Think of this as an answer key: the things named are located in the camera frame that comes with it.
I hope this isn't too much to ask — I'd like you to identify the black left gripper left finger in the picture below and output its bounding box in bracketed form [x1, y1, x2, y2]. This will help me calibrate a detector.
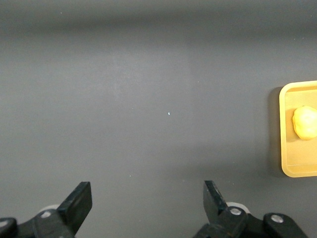
[0, 181, 93, 238]

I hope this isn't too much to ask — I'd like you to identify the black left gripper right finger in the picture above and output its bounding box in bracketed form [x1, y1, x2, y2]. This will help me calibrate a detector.
[192, 180, 309, 238]

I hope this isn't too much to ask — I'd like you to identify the yellow plastic tray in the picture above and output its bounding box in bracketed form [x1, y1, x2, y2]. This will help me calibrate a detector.
[279, 80, 317, 179]

